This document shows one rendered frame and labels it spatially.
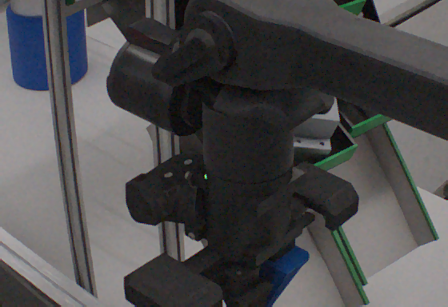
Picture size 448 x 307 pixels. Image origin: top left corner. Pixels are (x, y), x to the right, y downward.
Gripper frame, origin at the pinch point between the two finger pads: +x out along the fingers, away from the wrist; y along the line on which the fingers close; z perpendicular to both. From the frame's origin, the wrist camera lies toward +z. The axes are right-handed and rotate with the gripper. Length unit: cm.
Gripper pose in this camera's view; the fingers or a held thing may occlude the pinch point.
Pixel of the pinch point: (247, 297)
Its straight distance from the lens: 68.4
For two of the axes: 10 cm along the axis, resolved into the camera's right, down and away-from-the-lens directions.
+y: -6.8, 4.0, -6.2
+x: 0.1, 8.5, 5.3
